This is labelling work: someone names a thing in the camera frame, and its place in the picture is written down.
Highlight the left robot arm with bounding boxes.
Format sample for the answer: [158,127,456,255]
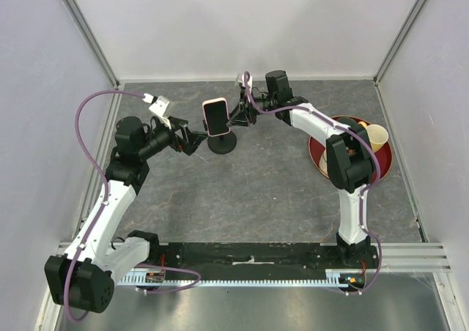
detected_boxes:
[45,116,207,313]

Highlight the black phone stand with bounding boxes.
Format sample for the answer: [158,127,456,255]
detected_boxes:
[203,120,237,155]

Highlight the cream white cup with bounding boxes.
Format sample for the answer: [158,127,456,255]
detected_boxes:
[318,150,328,176]

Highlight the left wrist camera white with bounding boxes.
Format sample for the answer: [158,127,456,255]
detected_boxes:
[143,93,173,129]

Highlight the white cable duct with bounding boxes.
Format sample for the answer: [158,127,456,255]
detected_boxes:
[117,269,366,289]

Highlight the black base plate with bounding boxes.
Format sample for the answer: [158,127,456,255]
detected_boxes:
[147,242,378,281]

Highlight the phone with pink case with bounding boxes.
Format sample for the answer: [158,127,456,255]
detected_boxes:
[202,97,230,137]

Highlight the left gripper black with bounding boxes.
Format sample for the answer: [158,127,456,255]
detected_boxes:
[138,116,207,160]

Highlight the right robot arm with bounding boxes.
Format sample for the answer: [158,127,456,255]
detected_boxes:
[227,70,380,268]

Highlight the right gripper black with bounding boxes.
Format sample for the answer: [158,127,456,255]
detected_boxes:
[226,89,276,129]

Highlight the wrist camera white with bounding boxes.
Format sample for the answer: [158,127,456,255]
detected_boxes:
[143,93,173,129]
[236,71,254,99]

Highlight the yellow mug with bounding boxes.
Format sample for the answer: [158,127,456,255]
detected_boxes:
[359,121,388,153]

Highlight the round red tray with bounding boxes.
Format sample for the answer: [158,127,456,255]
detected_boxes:
[308,116,393,178]

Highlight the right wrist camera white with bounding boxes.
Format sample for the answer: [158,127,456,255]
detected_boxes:
[236,71,254,99]

